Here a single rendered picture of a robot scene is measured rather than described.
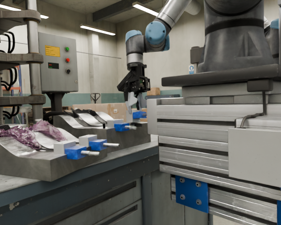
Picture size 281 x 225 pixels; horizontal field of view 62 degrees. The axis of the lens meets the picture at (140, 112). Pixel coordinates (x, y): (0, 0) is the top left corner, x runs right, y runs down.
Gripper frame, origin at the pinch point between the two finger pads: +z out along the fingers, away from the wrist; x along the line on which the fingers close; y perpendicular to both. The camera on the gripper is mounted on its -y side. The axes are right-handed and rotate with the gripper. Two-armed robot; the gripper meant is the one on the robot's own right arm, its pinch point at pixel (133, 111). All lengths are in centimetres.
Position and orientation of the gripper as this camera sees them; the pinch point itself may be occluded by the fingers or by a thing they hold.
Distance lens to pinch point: 100.2
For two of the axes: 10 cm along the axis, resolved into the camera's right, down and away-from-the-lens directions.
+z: 0.5, 9.9, -1.4
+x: 6.6, 0.7, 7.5
